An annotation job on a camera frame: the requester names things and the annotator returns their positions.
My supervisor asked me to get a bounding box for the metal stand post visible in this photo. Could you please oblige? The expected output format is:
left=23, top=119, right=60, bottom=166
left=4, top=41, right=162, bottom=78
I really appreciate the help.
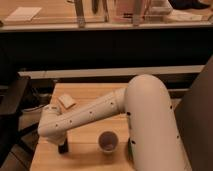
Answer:
left=74, top=0, right=85, bottom=28

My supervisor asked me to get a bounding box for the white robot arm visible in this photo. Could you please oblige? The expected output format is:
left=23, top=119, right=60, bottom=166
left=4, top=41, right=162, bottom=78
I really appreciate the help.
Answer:
left=38, top=74, right=190, bottom=171

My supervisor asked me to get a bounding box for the long grey shelf bar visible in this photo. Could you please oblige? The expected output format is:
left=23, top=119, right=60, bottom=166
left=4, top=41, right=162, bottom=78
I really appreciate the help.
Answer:
left=19, top=65, right=204, bottom=79

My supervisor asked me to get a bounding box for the black eraser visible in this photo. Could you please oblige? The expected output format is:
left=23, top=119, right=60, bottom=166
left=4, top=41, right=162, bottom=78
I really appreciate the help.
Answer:
left=58, top=139, right=69, bottom=154

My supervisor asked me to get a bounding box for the black chair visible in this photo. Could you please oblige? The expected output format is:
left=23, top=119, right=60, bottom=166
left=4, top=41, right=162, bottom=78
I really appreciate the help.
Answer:
left=0, top=76, right=30, bottom=168

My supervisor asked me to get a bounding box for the white paper sheet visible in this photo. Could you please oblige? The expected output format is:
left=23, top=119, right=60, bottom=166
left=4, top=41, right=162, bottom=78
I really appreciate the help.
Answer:
left=5, top=7, right=41, bottom=22

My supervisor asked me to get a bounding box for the green glass bowl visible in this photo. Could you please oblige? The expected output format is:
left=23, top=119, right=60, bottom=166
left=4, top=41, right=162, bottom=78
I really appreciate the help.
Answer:
left=127, top=141, right=133, bottom=161

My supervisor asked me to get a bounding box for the white paper cup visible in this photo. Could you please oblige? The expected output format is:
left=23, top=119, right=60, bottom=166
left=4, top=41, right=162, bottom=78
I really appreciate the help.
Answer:
left=98, top=131, right=119, bottom=154

